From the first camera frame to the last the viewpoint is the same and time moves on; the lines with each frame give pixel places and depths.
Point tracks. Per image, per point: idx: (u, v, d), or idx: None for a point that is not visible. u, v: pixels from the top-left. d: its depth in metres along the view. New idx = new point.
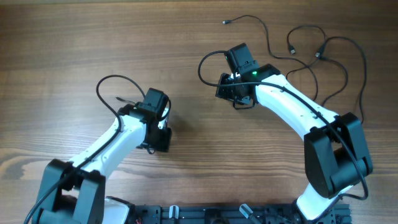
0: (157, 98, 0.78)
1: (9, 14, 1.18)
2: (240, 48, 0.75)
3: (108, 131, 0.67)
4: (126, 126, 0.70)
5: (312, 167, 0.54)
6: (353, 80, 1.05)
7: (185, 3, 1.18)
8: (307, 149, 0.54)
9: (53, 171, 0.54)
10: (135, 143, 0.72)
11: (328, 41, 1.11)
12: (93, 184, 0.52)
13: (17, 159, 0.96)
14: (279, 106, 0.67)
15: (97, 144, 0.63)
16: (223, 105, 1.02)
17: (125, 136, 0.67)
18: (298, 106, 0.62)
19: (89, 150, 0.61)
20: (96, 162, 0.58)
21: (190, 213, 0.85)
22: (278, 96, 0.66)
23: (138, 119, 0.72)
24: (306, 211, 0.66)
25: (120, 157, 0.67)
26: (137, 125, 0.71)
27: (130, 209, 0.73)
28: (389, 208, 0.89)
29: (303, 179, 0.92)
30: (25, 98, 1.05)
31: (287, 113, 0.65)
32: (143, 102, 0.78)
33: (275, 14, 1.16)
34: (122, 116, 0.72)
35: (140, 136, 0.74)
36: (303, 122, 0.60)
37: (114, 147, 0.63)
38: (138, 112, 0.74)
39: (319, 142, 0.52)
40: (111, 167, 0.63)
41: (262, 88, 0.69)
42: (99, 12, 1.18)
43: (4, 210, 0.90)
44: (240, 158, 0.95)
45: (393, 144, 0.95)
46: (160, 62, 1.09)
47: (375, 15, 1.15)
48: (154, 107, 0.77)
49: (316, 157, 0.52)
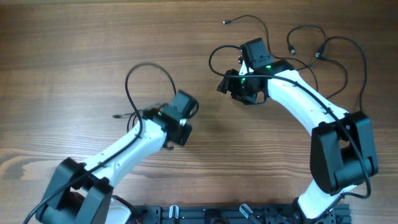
0: (183, 101, 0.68)
1: (9, 14, 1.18)
2: (258, 43, 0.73)
3: (128, 135, 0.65)
4: (146, 132, 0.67)
5: (317, 161, 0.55)
6: (352, 80, 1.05)
7: (185, 3, 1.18)
8: (313, 142, 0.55)
9: (64, 171, 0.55)
10: (152, 149, 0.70)
11: (328, 41, 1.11)
12: (97, 195, 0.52)
13: (17, 158, 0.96)
14: (289, 99, 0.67)
15: (115, 148, 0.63)
16: (223, 106, 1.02)
17: (143, 144, 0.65)
18: (310, 101, 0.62)
19: (104, 154, 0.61)
20: (106, 170, 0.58)
21: (190, 213, 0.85)
22: (290, 91, 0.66)
23: (160, 126, 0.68)
24: (308, 210, 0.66)
25: (133, 162, 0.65)
26: (158, 134, 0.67)
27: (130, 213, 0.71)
28: (389, 208, 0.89)
29: (303, 180, 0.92)
30: (25, 98, 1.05)
31: (297, 109, 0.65)
32: (170, 104, 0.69)
33: (275, 14, 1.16)
34: (145, 121, 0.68)
35: (160, 142, 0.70)
36: (313, 116, 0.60)
37: (128, 155, 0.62)
38: (163, 117, 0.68)
39: (326, 136, 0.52)
40: (121, 174, 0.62)
41: (274, 83, 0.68)
42: (99, 12, 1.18)
43: (5, 210, 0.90)
44: (240, 158, 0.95)
45: (393, 144, 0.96)
46: (160, 62, 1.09)
47: (375, 15, 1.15)
48: (180, 112, 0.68)
49: (321, 150, 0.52)
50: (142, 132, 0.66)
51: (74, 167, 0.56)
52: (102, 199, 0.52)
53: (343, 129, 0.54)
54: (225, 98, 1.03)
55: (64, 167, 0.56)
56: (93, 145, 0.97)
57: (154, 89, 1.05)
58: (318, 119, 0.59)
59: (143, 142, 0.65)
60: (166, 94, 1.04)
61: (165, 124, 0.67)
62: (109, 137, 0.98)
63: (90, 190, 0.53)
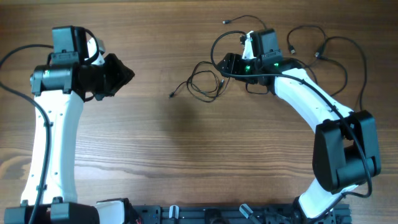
0: (68, 36, 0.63)
1: (9, 14, 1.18)
2: (269, 35, 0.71)
3: (38, 132, 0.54)
4: (54, 111, 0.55)
5: (319, 158, 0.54)
6: (352, 80, 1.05)
7: (185, 3, 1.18)
8: (317, 139, 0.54)
9: (12, 220, 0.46)
10: (78, 116, 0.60)
11: (328, 41, 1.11)
12: (61, 213, 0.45)
13: (17, 158, 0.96)
14: (295, 98, 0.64)
15: (38, 160, 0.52)
16: (223, 105, 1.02)
17: (59, 124, 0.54)
18: (316, 99, 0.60)
19: (34, 173, 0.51)
20: (50, 189, 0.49)
21: (190, 213, 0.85)
22: (296, 89, 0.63)
23: (60, 76, 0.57)
24: (308, 210, 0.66)
25: (71, 149, 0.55)
26: (68, 82, 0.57)
27: (124, 204, 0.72)
28: (389, 208, 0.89)
29: (303, 180, 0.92)
30: (25, 98, 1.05)
31: (301, 106, 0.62)
32: (56, 51, 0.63)
33: (275, 14, 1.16)
34: (38, 97, 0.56)
35: (79, 101, 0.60)
36: (318, 114, 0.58)
37: (58, 156, 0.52)
38: (53, 68, 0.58)
39: (330, 133, 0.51)
40: (71, 173, 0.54)
41: (280, 78, 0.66)
42: (99, 12, 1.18)
43: (5, 210, 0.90)
44: (240, 158, 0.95)
45: (393, 144, 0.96)
46: (160, 62, 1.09)
47: (375, 15, 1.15)
48: (71, 51, 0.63)
49: (325, 147, 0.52)
50: (47, 116, 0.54)
51: (18, 208, 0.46)
52: (70, 206, 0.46)
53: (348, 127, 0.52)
54: (224, 98, 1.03)
55: (7, 217, 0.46)
56: (92, 146, 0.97)
57: (154, 89, 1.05)
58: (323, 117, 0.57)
59: (58, 124, 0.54)
60: (166, 94, 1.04)
61: (63, 71, 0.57)
62: (109, 137, 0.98)
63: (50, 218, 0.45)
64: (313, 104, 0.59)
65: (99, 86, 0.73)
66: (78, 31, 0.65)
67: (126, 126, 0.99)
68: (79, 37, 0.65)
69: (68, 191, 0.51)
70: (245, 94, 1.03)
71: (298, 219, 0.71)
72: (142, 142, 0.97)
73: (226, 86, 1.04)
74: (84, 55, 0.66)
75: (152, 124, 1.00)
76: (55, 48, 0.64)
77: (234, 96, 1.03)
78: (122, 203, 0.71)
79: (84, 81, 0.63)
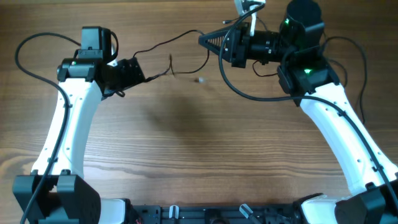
0: (95, 34, 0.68)
1: (9, 14, 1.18)
2: (318, 28, 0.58)
3: (56, 112, 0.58)
4: (73, 96, 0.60)
5: (351, 216, 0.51)
6: (352, 80, 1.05)
7: (185, 3, 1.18)
8: (355, 203, 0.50)
9: (20, 186, 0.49)
10: (92, 107, 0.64)
11: (329, 41, 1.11)
12: (68, 185, 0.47)
13: (17, 158, 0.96)
14: (330, 130, 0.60)
15: (55, 136, 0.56)
16: (223, 105, 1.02)
17: (76, 110, 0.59)
18: (359, 146, 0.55)
19: (48, 148, 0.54)
20: (61, 162, 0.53)
21: (189, 213, 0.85)
22: (334, 121, 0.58)
23: (86, 68, 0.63)
24: (308, 213, 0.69)
25: (83, 132, 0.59)
26: (91, 74, 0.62)
27: (125, 203, 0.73)
28: None
29: (303, 180, 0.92)
30: (25, 98, 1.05)
31: (338, 144, 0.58)
32: (83, 48, 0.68)
33: (275, 14, 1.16)
34: (61, 84, 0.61)
35: (97, 93, 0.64)
36: (357, 167, 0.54)
37: (72, 134, 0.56)
38: (81, 61, 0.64)
39: (373, 205, 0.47)
40: (80, 152, 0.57)
41: (316, 104, 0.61)
42: (99, 12, 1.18)
43: (5, 210, 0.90)
44: (241, 158, 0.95)
45: (394, 144, 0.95)
46: (160, 62, 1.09)
47: (375, 15, 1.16)
48: (96, 50, 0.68)
49: (364, 216, 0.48)
50: (68, 99, 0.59)
51: (28, 177, 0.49)
52: (73, 185, 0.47)
53: (390, 188, 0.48)
54: (224, 98, 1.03)
55: (17, 184, 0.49)
56: (93, 146, 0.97)
57: (154, 89, 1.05)
58: (365, 178, 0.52)
59: (76, 109, 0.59)
60: (166, 94, 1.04)
61: (89, 65, 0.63)
62: (109, 137, 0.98)
63: (56, 189, 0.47)
64: (355, 156, 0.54)
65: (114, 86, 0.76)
66: (104, 32, 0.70)
67: (126, 126, 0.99)
68: (105, 37, 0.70)
69: (74, 166, 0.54)
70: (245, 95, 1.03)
71: (298, 219, 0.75)
72: (143, 142, 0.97)
73: (226, 86, 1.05)
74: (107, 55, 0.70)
75: (153, 124, 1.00)
76: (82, 44, 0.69)
77: (234, 96, 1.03)
78: (124, 201, 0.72)
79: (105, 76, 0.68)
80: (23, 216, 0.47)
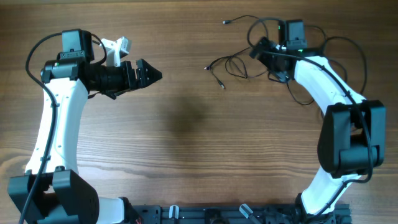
0: (73, 35, 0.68)
1: (9, 14, 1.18)
2: (298, 23, 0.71)
3: (44, 112, 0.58)
4: (59, 95, 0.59)
5: (325, 139, 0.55)
6: (352, 80, 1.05)
7: (185, 3, 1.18)
8: (327, 121, 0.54)
9: (15, 188, 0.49)
10: (81, 102, 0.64)
11: (328, 41, 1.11)
12: (63, 181, 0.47)
13: (17, 158, 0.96)
14: (312, 82, 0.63)
15: (45, 135, 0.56)
16: (223, 105, 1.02)
17: (63, 108, 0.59)
18: (333, 87, 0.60)
19: (39, 148, 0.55)
20: (54, 160, 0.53)
21: (190, 213, 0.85)
22: (314, 73, 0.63)
23: (69, 68, 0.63)
24: (307, 204, 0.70)
25: (74, 129, 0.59)
26: (74, 73, 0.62)
27: (124, 202, 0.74)
28: (390, 208, 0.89)
29: (303, 179, 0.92)
30: (25, 98, 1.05)
31: (319, 91, 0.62)
32: (64, 50, 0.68)
33: (275, 14, 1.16)
34: (48, 85, 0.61)
35: (84, 91, 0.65)
36: (331, 98, 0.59)
37: (62, 132, 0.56)
38: (63, 62, 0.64)
39: (339, 114, 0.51)
40: (73, 150, 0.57)
41: (302, 63, 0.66)
42: (99, 12, 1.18)
43: (5, 210, 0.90)
44: (240, 158, 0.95)
45: (394, 144, 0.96)
46: (160, 62, 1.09)
47: (375, 14, 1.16)
48: (78, 50, 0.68)
49: (332, 127, 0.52)
50: (54, 98, 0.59)
51: (22, 178, 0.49)
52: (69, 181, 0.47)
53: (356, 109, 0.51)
54: (224, 98, 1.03)
55: (12, 186, 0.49)
56: (93, 146, 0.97)
57: (154, 89, 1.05)
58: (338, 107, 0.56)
59: (64, 107, 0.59)
60: (166, 94, 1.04)
61: (71, 65, 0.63)
62: (109, 136, 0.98)
63: (52, 186, 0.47)
64: (329, 89, 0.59)
65: (101, 86, 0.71)
66: (86, 33, 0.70)
67: (126, 126, 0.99)
68: (86, 38, 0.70)
69: (68, 162, 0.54)
70: (245, 95, 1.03)
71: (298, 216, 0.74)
72: (142, 142, 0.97)
73: (226, 86, 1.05)
74: (91, 55, 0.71)
75: (152, 124, 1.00)
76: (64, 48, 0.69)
77: (234, 96, 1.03)
78: (121, 200, 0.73)
79: (90, 74, 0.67)
80: (21, 217, 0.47)
